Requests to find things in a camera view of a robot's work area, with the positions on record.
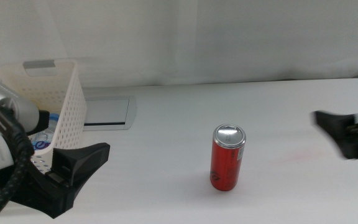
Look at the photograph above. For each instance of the clear water bottle blue cap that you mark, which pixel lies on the clear water bottle blue cap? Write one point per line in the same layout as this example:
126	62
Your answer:
53	121

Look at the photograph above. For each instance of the white perforated plastic basket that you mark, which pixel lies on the white perforated plastic basket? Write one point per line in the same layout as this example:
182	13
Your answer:
70	105

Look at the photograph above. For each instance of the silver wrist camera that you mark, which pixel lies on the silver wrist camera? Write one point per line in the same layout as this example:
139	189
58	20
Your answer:
25	113

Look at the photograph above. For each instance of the red soda can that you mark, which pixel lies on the red soda can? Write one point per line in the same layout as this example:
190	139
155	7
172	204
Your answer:
227	161

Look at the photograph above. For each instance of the white backdrop curtain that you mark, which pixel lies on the white backdrop curtain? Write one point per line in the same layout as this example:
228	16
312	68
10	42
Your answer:
228	37

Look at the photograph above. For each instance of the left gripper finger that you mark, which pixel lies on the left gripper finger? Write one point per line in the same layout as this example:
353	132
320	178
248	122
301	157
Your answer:
44	119

